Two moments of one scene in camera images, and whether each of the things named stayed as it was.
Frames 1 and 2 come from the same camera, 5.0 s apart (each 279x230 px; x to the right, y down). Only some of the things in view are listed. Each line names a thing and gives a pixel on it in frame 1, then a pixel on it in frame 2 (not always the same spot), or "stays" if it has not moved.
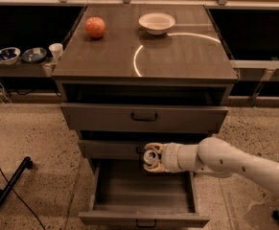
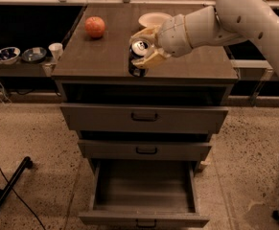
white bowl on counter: (156, 23) stays
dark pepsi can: (151, 156) -> (137, 50)
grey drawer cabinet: (137, 74) stays
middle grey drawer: (118, 150) stays
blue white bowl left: (7, 56) stays
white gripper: (171, 157) -> (174, 34)
